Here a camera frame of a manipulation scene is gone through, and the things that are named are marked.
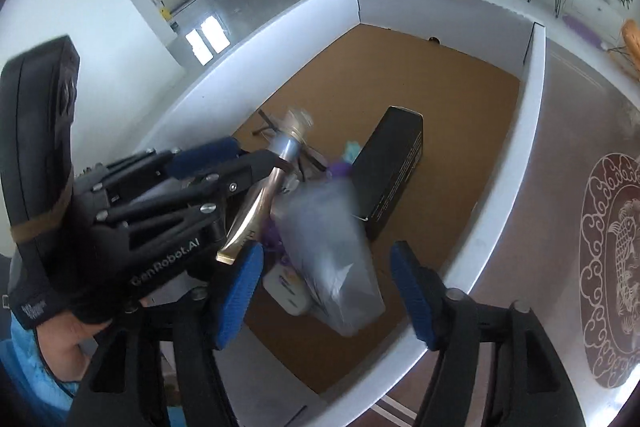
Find white storage box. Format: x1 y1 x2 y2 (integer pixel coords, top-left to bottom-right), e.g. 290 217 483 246
117 0 547 413

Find white sunscreen bottle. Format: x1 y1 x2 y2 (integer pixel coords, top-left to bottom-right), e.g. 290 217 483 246
262 264 311 315

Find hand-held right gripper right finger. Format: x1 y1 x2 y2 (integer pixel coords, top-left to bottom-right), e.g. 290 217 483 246
389 241 586 427

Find translucent plastic bag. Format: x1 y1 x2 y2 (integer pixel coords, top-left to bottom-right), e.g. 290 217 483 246
272 182 387 338

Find gold cosmetic tube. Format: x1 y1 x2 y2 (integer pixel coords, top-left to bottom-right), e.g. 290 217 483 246
216 107 315 265

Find black cardboard box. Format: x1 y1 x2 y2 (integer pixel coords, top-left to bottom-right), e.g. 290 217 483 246
352 106 425 243

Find purple floor mat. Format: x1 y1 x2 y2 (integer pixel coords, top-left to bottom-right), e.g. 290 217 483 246
562 14 608 50

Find person's left forearm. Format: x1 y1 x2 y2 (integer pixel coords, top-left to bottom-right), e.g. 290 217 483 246
0 307 151 427

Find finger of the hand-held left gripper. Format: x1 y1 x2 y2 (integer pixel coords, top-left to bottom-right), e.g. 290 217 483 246
95 150 292 234
75 136 243 205

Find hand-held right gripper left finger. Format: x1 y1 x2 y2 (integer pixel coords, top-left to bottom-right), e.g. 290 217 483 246
67 241 265 427

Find rimless eyeglasses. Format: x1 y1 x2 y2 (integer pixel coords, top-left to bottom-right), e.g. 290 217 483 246
251 108 333 182

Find orange lounge chair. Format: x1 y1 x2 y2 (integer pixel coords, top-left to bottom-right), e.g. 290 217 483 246
620 19 640 80

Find purple plastic toy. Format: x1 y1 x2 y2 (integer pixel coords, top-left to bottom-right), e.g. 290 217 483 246
262 141 362 268

